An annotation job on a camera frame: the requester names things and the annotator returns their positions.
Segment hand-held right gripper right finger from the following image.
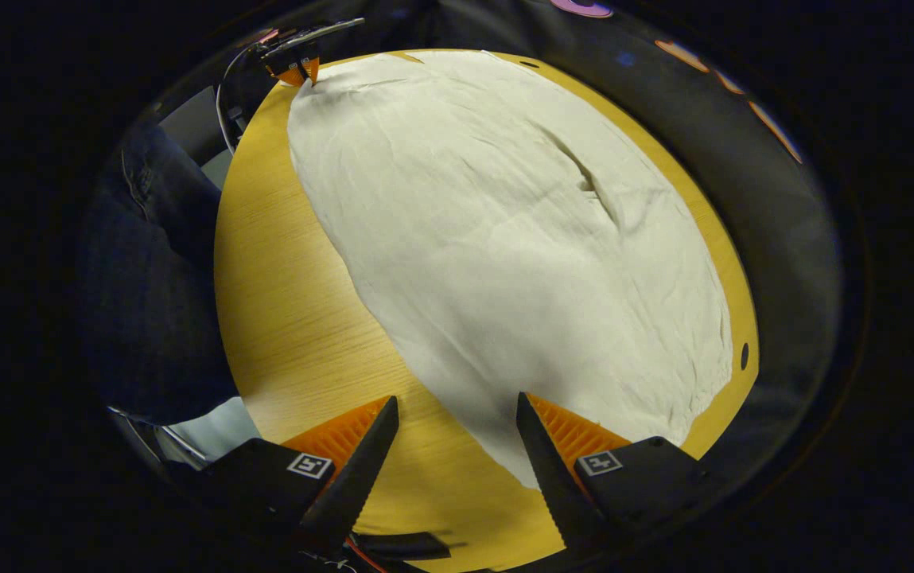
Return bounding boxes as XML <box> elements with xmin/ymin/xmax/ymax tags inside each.
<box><xmin>515</xmin><ymin>392</ymin><xmax>712</xmax><ymax>558</ymax></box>

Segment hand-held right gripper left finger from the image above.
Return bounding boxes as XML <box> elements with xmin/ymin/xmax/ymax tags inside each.
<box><xmin>202</xmin><ymin>396</ymin><xmax>400</xmax><ymax>558</ymax></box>

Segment cream white jeans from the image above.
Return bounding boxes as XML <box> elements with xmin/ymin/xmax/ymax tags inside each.
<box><xmin>287</xmin><ymin>49</ymin><xmax>734</xmax><ymax>490</ymax></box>

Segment person's dark trousers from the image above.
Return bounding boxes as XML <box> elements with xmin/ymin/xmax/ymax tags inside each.
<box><xmin>79</xmin><ymin>119</ymin><xmax>241</xmax><ymax>427</ymax></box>

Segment black backdrop cloth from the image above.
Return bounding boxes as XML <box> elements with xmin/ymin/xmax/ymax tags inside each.
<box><xmin>329</xmin><ymin>0</ymin><xmax>851</xmax><ymax>494</ymax></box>

